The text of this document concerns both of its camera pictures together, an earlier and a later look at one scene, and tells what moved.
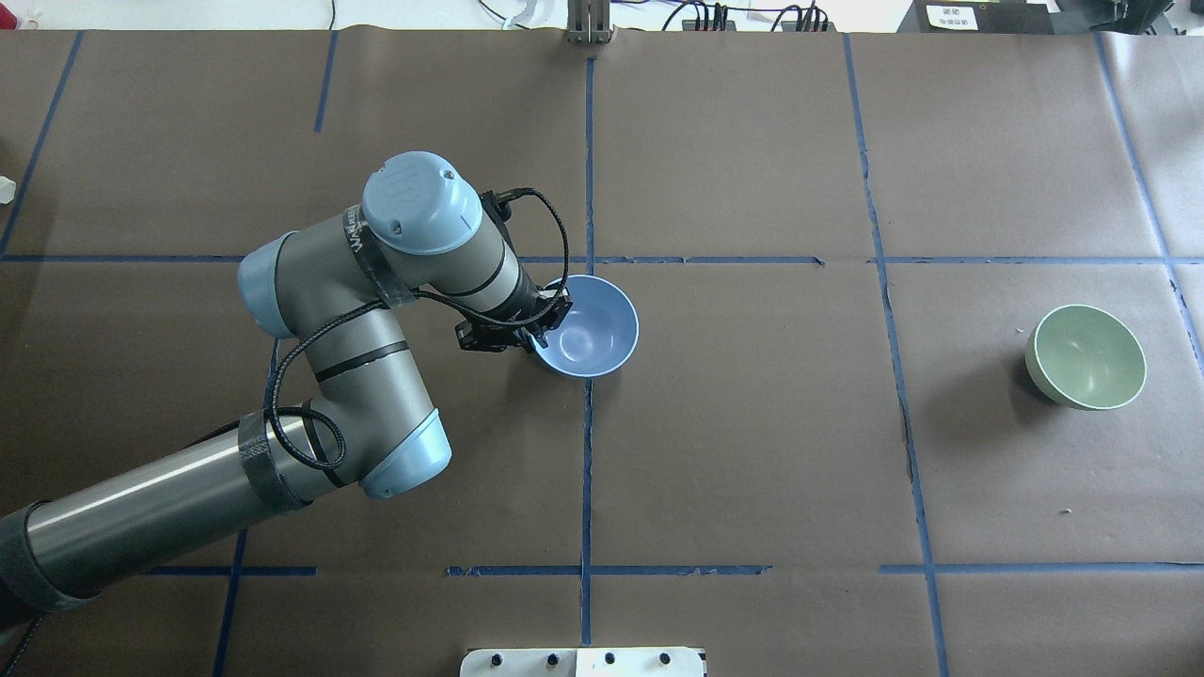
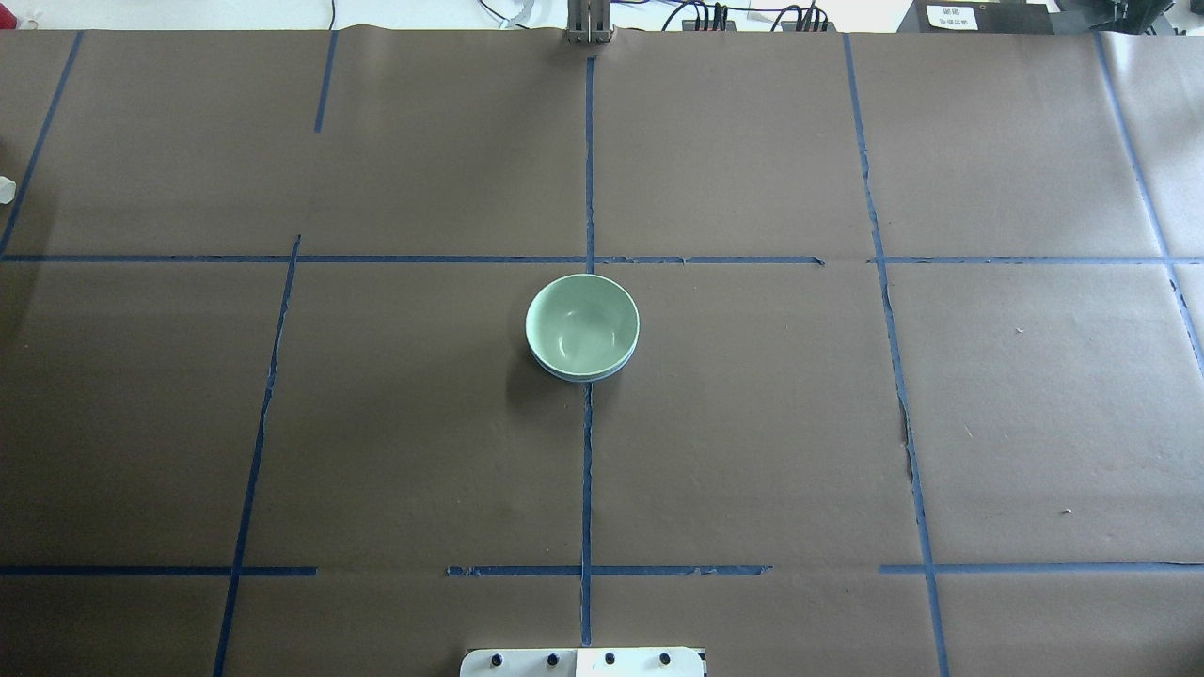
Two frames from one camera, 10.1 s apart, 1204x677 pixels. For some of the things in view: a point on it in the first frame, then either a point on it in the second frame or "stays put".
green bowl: x=1085 y=356 to x=582 y=324
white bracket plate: x=583 y=662 stays put
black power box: x=981 y=17 stays put
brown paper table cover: x=918 y=389 stays put
